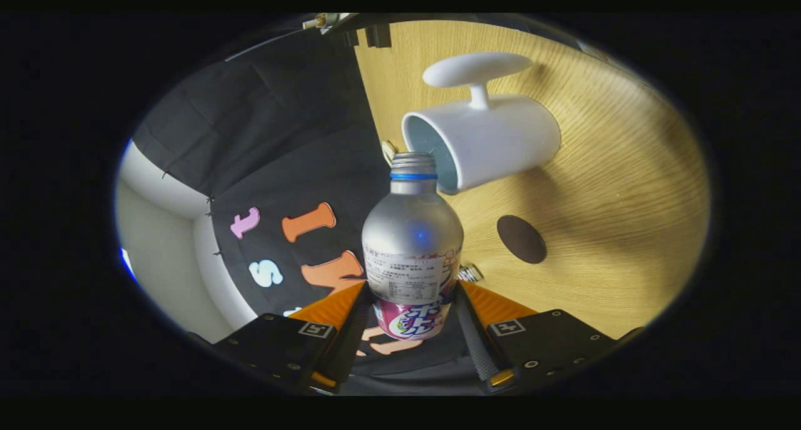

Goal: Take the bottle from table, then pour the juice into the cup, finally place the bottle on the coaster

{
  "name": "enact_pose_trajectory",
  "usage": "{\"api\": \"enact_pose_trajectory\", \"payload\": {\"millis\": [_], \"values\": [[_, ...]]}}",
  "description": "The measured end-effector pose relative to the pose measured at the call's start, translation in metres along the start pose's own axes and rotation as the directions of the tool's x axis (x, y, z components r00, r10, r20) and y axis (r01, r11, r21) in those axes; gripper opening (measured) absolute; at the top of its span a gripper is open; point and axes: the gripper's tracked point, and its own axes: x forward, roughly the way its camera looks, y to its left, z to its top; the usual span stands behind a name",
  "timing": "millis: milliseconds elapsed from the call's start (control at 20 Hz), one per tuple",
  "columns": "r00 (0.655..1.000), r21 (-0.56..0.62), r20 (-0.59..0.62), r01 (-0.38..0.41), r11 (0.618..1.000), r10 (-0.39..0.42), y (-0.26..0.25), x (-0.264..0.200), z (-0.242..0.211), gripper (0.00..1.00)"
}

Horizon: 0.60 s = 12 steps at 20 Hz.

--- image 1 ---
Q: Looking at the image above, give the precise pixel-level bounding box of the wooden table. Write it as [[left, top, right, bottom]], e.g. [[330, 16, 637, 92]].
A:
[[354, 20, 711, 340]]

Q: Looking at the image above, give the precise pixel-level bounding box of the silver juice bottle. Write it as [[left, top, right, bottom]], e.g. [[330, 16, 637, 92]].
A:
[[362, 152, 464, 341]]

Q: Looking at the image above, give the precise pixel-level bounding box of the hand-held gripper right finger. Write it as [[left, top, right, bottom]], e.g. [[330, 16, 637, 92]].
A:
[[454, 281, 617, 393]]

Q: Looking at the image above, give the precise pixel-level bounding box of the white cup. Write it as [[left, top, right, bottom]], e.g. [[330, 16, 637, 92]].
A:
[[401, 52, 562, 195]]

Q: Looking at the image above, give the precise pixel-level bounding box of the brown round coaster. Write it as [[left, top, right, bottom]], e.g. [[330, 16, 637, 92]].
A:
[[497, 215, 548, 265]]

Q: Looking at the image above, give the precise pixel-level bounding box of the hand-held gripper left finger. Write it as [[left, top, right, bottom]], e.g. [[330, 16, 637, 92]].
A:
[[213, 281, 372, 394]]

